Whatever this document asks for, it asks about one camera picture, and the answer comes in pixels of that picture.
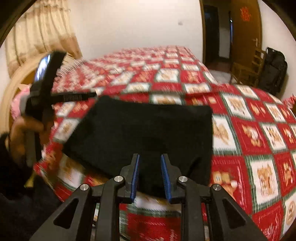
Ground black pants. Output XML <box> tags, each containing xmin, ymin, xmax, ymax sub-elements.
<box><xmin>63</xmin><ymin>96</ymin><xmax>213</xmax><ymax>198</ymax></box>

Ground person's left hand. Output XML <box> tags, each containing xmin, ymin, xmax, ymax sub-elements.
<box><xmin>9</xmin><ymin>114</ymin><xmax>56</xmax><ymax>165</ymax></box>

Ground pink pillow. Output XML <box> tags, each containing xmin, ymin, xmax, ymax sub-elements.
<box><xmin>11</xmin><ymin>84</ymin><xmax>31</xmax><ymax>120</ymax></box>

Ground cream wooden headboard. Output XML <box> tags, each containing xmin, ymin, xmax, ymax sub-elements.
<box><xmin>1</xmin><ymin>53</ymin><xmax>47</xmax><ymax>133</ymax></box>

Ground beige patterned curtain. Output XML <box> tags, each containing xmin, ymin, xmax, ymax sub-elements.
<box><xmin>5</xmin><ymin>1</ymin><xmax>82</xmax><ymax>76</ymax></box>

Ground red patchwork bear quilt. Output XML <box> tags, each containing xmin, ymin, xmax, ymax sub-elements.
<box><xmin>34</xmin><ymin>46</ymin><xmax>295</xmax><ymax>240</ymax></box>

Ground wooden chair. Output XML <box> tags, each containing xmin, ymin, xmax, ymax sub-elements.
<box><xmin>229</xmin><ymin>38</ymin><xmax>266</xmax><ymax>87</ymax></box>

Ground red bag on floor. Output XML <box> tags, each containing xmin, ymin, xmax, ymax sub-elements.
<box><xmin>283</xmin><ymin>94</ymin><xmax>296</xmax><ymax>115</ymax></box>

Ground black bag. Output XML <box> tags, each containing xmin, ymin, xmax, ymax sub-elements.
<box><xmin>258</xmin><ymin>47</ymin><xmax>287</xmax><ymax>95</ymax></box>

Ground brown wooden door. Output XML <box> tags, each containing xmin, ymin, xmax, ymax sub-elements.
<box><xmin>230</xmin><ymin>0</ymin><xmax>262</xmax><ymax>67</ymax></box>

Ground red door decoration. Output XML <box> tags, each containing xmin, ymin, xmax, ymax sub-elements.
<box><xmin>240</xmin><ymin>6</ymin><xmax>251</xmax><ymax>22</ymax></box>

